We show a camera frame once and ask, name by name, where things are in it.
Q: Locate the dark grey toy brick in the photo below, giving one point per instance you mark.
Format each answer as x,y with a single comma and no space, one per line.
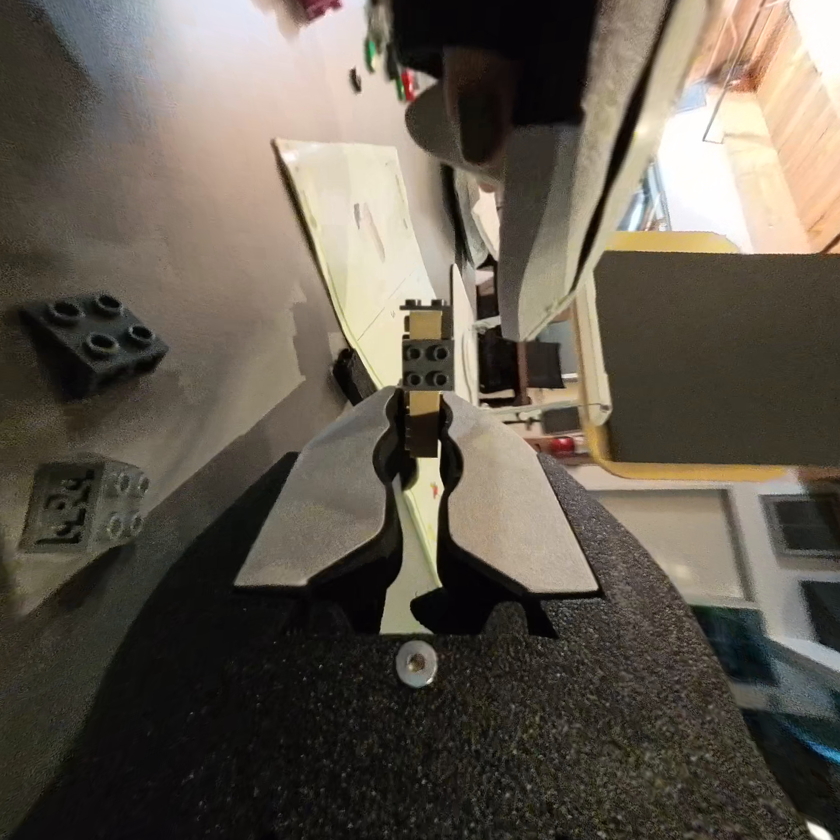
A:
98,341

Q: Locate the brick instruction booklet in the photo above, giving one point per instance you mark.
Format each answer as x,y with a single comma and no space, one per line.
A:
354,216

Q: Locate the light grey toy brick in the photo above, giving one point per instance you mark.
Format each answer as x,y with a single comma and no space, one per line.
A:
72,505

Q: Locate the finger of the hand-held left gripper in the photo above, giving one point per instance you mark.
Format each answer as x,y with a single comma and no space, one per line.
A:
544,216
656,111

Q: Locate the red toy brick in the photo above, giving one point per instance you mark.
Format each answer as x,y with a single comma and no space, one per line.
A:
409,85

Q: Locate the white rounded board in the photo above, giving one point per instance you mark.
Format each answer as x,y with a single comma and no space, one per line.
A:
463,328

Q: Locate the small black toy brick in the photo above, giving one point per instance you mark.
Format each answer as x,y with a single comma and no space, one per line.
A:
356,80

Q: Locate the yellow framed black board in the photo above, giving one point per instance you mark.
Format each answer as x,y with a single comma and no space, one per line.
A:
709,354

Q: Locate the grey and tan brick assembly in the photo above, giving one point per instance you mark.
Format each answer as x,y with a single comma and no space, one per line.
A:
425,358

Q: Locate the green toy brick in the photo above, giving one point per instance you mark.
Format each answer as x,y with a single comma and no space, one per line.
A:
372,56

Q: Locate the person's left hand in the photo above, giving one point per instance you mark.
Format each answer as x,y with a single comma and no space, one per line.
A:
499,52

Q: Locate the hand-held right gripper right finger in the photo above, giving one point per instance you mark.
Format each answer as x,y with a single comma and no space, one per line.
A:
518,518

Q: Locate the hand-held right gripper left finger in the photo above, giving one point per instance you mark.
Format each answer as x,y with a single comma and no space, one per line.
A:
315,518

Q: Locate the maroon toy brick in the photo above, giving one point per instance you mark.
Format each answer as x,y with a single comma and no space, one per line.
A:
321,8

